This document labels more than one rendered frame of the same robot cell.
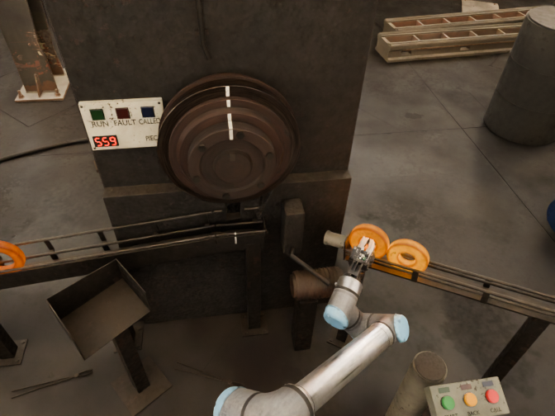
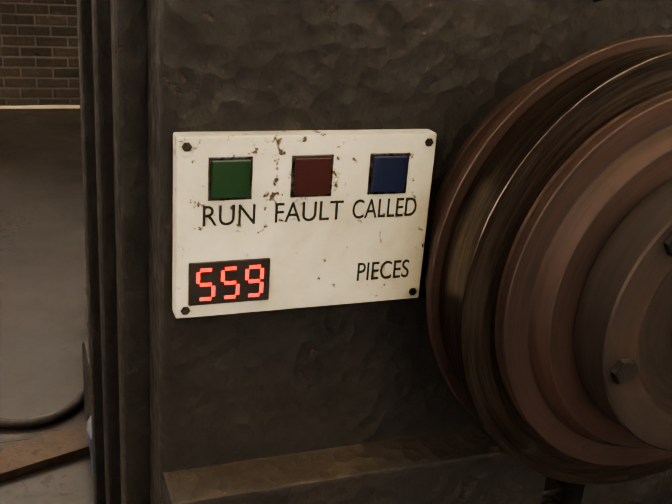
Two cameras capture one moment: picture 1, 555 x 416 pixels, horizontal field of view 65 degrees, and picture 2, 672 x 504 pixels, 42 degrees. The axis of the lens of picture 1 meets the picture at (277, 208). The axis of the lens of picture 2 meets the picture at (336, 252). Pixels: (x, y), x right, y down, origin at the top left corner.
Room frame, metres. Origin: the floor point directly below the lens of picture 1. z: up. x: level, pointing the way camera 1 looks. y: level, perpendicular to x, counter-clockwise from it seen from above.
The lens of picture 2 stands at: (0.44, 0.65, 1.43)
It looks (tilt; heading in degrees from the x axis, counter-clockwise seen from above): 21 degrees down; 349
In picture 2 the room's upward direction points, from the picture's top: 4 degrees clockwise
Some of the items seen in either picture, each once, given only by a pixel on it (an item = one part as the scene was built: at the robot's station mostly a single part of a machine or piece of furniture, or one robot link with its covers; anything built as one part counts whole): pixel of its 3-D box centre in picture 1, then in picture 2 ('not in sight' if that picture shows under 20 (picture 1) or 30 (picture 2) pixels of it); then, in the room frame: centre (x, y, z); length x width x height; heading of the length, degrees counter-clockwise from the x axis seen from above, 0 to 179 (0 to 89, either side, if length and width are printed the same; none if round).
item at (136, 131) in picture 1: (125, 125); (305, 222); (1.24, 0.52, 1.15); 0.26 x 0.02 x 0.18; 100
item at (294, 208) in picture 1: (291, 226); not in sight; (1.25, -0.06, 0.68); 0.11 x 0.08 x 0.24; 10
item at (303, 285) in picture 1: (313, 309); not in sight; (1.12, -0.18, 0.27); 0.22 x 0.13 x 0.53; 100
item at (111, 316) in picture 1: (119, 348); not in sight; (0.85, 0.60, 0.36); 0.26 x 0.20 x 0.72; 135
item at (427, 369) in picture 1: (412, 396); not in sight; (0.75, -0.57, 0.26); 0.12 x 0.12 x 0.52
